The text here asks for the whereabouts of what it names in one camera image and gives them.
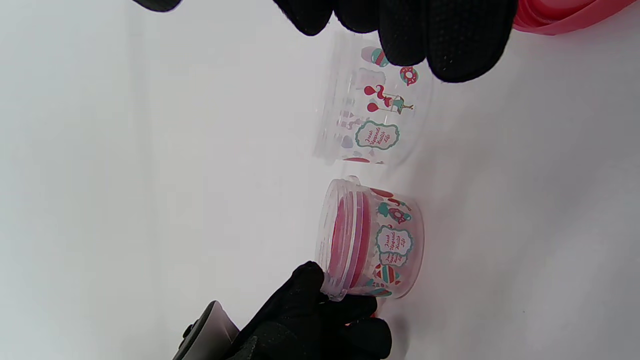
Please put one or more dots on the large clear printed food container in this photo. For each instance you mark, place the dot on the large clear printed food container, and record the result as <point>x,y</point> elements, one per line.
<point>377,135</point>

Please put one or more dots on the black white hand controller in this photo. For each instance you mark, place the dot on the black white hand controller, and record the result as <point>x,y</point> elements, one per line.
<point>207,332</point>

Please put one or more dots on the person's right hand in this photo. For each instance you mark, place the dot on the person's right hand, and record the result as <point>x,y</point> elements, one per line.
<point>460,35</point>

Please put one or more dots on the medium red container lid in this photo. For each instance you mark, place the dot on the medium red container lid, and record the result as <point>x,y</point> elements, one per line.
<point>560,17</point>

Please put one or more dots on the medium clear printed food container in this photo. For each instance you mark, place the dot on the medium clear printed food container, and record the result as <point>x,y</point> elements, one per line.
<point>400,220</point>

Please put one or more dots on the person's left hand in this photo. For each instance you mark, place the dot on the person's left hand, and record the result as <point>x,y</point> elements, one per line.
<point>300,325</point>

